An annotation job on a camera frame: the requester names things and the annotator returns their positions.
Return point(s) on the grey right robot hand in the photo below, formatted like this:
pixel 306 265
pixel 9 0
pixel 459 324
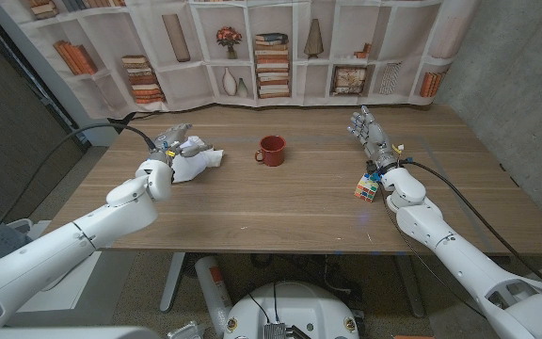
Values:
pixel 376 137

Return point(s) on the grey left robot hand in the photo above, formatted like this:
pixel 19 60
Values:
pixel 170 141

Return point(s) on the white cloth napkin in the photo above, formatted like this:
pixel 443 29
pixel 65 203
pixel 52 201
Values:
pixel 196 165

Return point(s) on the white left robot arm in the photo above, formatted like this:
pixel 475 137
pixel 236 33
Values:
pixel 64 245

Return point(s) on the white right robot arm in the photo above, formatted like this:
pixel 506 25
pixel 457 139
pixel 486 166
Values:
pixel 464 259

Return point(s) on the Rubik's cube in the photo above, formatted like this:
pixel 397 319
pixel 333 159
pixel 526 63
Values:
pixel 366 188

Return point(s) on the printed bookshelf backdrop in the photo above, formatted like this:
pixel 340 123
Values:
pixel 181 89

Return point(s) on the red mug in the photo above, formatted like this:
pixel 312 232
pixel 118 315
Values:
pixel 273 153

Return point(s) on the grey metal table leg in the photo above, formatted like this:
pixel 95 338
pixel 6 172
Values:
pixel 172 282
pixel 411 287

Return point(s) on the white cylinder with orange label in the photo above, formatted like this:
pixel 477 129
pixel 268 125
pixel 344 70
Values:
pixel 212 292

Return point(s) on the perforated metal cabinet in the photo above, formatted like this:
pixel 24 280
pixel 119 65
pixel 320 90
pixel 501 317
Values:
pixel 12 117

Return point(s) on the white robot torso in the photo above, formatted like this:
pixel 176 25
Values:
pixel 299 306

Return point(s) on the silver finned heat sink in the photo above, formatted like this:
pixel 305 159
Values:
pixel 275 331

